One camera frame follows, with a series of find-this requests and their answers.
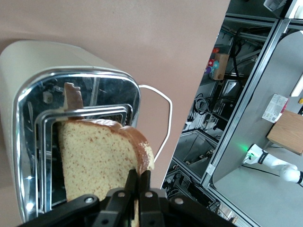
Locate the aluminium rack frame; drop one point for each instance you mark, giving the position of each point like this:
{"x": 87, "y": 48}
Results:
{"x": 236, "y": 132}

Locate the cardboard box with hole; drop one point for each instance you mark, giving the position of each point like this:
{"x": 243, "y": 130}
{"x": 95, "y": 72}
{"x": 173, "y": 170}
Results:
{"x": 221, "y": 65}

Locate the printed paper label sheet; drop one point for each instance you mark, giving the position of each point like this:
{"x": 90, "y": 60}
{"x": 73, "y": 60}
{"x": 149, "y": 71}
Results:
{"x": 274, "y": 107}

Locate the brown bread slice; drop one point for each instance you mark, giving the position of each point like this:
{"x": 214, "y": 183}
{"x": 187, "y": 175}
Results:
{"x": 94, "y": 158}

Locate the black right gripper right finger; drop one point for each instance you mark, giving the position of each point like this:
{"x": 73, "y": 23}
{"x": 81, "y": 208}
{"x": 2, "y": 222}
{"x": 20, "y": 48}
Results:
{"x": 151, "y": 205}

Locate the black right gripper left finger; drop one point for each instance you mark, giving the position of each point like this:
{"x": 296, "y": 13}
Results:
{"x": 120, "y": 203}

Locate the brown wooden board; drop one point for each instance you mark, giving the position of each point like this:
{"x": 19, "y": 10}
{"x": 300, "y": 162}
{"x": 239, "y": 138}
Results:
{"x": 288, "y": 132}

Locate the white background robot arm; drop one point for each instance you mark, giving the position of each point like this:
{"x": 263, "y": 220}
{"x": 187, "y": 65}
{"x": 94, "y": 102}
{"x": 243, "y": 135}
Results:
{"x": 274, "y": 163}

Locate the beige chrome-topped toaster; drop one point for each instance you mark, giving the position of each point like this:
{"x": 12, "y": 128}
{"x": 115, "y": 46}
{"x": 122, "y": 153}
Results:
{"x": 28, "y": 78}

